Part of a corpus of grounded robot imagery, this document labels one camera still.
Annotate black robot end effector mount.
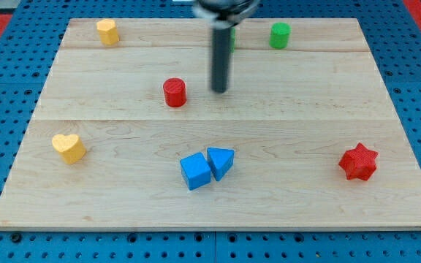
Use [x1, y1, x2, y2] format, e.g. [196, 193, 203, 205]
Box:
[192, 0, 260, 28]

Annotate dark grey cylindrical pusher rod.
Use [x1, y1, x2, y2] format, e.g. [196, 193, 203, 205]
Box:
[211, 28, 232, 94]

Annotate yellow hexagon block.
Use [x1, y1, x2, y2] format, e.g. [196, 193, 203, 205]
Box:
[96, 18, 120, 45]

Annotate yellow heart block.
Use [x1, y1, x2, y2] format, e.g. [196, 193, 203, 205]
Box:
[52, 134, 87, 164]

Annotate green block behind rod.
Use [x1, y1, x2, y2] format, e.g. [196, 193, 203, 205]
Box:
[230, 27, 235, 53]

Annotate green cylinder block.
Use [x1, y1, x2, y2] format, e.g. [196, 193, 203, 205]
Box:
[269, 22, 292, 49]

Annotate red cylinder block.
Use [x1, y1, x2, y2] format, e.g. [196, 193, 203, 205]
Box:
[162, 77, 187, 107]

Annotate blue triangle block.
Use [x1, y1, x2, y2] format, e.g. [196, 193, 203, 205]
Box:
[207, 148, 235, 181]

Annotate blue cube block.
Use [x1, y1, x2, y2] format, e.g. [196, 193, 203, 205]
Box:
[180, 153, 211, 191]

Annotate light wooden board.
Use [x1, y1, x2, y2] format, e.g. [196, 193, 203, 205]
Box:
[0, 18, 421, 232]

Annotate red star block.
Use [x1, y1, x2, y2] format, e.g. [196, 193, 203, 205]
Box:
[338, 142, 379, 181]

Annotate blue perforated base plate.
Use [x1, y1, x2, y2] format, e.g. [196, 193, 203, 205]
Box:
[0, 1, 421, 262]

